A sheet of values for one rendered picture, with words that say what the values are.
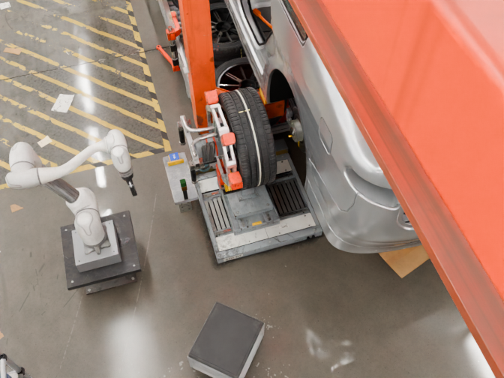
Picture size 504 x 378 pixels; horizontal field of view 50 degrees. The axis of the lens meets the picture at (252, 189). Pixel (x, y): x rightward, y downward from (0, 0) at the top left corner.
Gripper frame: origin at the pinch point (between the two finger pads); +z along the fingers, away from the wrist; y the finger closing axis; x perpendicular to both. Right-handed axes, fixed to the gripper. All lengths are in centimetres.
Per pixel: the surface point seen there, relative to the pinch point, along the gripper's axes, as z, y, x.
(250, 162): -18, 22, 74
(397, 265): 86, 77, 165
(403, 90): -256, 206, 27
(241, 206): 57, 0, 70
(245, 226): 63, 14, 68
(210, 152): -24, 8, 53
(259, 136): -30, 14, 84
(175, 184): 31.8, -20.2, 29.0
